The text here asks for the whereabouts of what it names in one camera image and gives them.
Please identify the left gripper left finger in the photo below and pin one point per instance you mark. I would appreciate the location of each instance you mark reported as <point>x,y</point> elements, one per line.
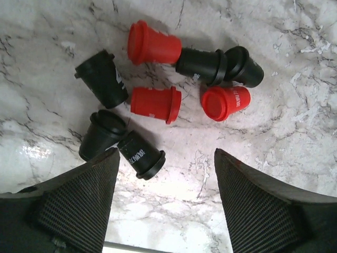
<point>68,213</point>

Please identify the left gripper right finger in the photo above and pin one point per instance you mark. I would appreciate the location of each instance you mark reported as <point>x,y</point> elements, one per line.
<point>264,214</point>

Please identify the black coffee capsule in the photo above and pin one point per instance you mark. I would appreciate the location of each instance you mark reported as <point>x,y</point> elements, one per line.
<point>209,67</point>
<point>144,157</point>
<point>105,130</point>
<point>242,68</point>
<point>101,76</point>

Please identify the red coffee capsule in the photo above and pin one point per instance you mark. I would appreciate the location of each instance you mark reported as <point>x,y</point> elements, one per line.
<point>148,45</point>
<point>159,104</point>
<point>219,103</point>

